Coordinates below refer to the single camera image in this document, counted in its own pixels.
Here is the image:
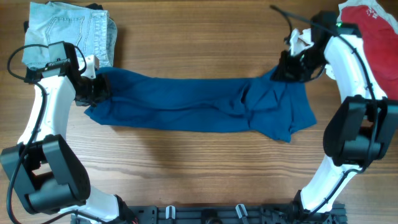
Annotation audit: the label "blue t-shirt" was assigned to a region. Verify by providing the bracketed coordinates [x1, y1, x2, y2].
[85, 67, 317, 142]

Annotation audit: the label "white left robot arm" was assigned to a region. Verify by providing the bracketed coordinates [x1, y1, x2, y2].
[1, 59, 134, 223]

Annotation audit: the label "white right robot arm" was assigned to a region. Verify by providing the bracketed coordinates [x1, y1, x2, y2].
[272, 11, 397, 222]

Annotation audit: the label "light blue folded jeans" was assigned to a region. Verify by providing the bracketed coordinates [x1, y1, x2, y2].
[24, 2, 118, 67]

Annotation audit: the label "black folded garment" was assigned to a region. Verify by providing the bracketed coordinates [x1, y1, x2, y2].
[23, 2, 103, 82]

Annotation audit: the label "red garment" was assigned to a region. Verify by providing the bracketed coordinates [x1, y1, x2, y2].
[341, 5, 397, 100]

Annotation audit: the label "white garment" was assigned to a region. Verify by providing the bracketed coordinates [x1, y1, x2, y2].
[338, 0, 397, 34]

